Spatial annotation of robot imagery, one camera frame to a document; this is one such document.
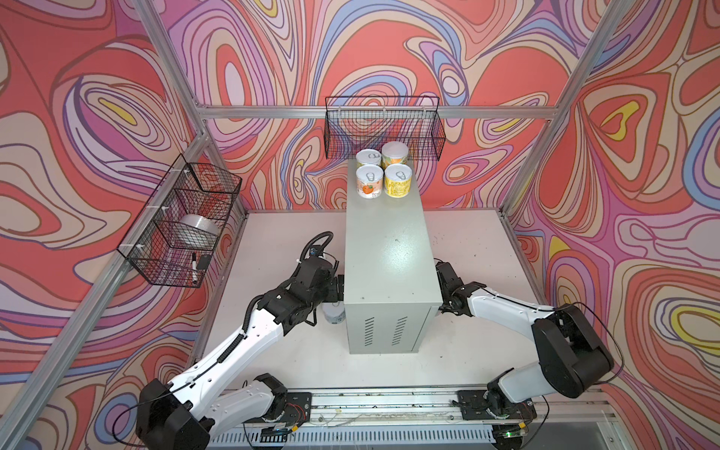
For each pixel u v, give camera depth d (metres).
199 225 0.73
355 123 0.96
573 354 0.44
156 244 0.70
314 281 0.56
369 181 0.72
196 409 0.39
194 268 0.72
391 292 0.58
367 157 0.78
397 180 0.73
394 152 0.77
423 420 0.72
